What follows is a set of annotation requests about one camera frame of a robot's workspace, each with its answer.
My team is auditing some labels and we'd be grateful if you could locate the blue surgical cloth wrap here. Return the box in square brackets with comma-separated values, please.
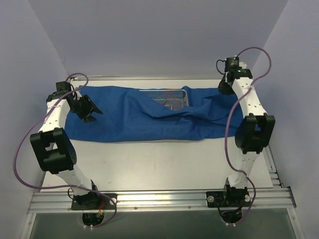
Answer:
[65, 86, 237, 142]

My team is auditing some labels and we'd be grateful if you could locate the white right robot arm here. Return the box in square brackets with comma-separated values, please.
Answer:
[218, 56, 275, 206]

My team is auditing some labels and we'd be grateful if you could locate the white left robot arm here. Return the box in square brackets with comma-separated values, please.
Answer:
[30, 81, 102, 209]

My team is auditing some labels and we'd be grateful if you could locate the steel mesh instrument tray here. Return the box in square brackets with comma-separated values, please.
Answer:
[140, 89, 189, 111]

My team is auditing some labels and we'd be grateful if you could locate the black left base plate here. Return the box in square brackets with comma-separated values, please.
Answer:
[71, 192, 117, 211]

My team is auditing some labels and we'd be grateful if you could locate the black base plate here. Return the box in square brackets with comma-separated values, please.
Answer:
[71, 192, 117, 211]
[205, 190, 251, 208]

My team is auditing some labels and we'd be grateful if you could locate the aluminium front rail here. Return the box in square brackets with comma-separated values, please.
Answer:
[27, 187, 296, 214]

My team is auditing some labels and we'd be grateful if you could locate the aluminium rail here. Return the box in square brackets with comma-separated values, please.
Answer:
[239, 76, 286, 189]
[27, 187, 296, 214]

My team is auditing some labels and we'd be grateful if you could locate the aluminium right side rail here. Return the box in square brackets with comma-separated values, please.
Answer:
[239, 76, 286, 189]

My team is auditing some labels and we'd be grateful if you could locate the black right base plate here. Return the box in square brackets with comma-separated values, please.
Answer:
[205, 190, 251, 208]

